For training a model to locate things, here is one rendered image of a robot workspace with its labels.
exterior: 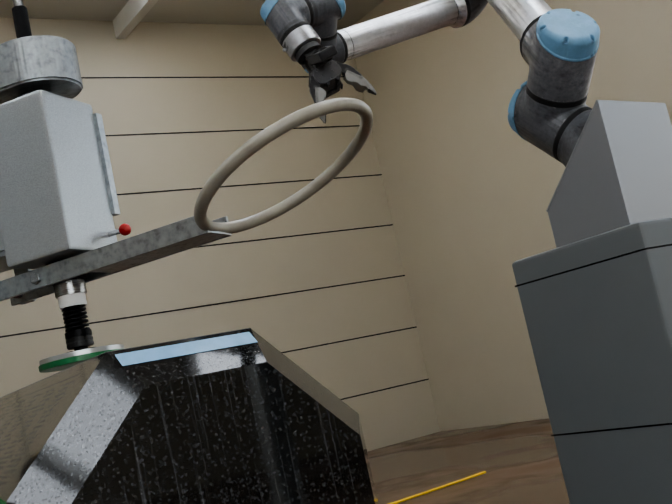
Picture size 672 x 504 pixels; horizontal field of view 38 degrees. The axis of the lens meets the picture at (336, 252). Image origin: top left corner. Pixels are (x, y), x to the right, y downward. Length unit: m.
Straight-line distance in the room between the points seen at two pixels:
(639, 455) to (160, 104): 6.69
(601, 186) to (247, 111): 6.71
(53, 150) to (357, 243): 6.63
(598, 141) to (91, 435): 1.27
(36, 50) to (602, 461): 1.71
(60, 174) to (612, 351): 1.39
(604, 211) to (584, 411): 0.46
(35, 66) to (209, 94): 6.11
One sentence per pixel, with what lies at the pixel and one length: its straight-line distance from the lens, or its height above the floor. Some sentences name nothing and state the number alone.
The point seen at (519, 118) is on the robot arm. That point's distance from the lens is 2.49.
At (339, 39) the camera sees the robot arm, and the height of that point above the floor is 1.54.
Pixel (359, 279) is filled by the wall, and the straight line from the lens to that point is 8.89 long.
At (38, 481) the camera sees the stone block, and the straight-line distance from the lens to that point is 1.85.
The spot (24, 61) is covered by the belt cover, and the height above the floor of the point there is 1.61.
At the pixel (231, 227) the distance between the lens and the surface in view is 2.39.
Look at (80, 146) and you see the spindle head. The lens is 2.62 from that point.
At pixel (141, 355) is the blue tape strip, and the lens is 1.94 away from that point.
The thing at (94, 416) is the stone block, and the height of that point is 0.69.
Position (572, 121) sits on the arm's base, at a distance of 2.41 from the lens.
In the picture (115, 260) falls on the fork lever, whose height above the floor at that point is 1.06.
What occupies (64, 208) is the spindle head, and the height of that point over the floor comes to 1.22.
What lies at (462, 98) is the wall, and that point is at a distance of 8.44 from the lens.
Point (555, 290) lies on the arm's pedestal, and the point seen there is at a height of 0.76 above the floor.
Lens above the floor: 0.66
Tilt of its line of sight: 7 degrees up
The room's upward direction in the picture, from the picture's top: 12 degrees counter-clockwise
